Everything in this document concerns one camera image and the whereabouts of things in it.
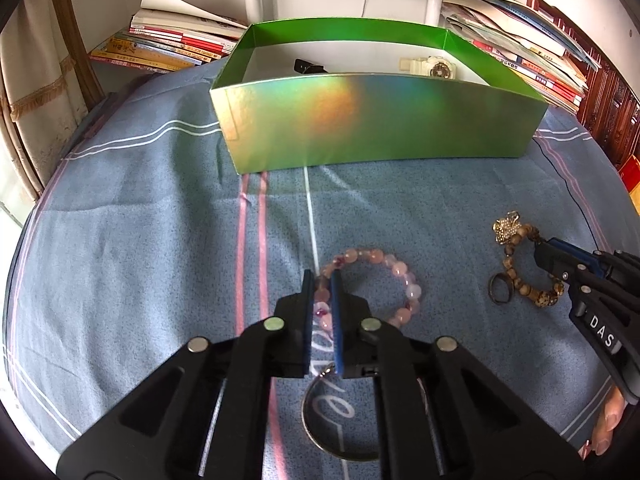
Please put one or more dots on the small pile of magazines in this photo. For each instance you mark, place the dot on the small pile of magazines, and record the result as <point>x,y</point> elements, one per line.
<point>165,45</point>

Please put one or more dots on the beige curtain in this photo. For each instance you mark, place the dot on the beige curtain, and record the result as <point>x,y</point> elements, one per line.
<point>35,85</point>

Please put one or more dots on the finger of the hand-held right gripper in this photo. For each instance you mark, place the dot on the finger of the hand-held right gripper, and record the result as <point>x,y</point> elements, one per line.
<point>570,246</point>
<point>552,260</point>

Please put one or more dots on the shiny green cardboard box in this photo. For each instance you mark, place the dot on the shiny green cardboard box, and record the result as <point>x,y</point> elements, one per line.
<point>375,120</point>

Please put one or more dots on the black wrist watch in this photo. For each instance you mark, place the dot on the black wrist watch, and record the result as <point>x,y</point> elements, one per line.
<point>305,66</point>

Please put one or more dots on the person's right hand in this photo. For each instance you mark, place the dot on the person's right hand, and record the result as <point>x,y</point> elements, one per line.
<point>607,420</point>

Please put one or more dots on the red yellow gift bag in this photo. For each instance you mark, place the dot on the red yellow gift bag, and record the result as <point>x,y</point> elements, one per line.
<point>632,172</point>

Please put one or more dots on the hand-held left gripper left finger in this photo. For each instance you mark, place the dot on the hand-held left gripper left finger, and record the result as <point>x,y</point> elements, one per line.
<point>307,310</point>

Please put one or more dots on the large stack of books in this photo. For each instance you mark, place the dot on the large stack of books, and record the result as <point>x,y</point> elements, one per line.
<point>540,70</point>

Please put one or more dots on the cream white wrist watch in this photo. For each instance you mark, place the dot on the cream white wrist watch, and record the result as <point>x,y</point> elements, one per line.
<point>440,69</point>

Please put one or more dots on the brown wooden frame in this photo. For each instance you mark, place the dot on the brown wooden frame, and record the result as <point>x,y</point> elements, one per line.
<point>80,35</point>

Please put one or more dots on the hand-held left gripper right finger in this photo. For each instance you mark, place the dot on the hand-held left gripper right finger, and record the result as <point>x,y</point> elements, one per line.
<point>338,320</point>

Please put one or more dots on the red carved wooden bench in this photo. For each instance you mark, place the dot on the red carved wooden bench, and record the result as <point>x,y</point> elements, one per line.
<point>615,100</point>

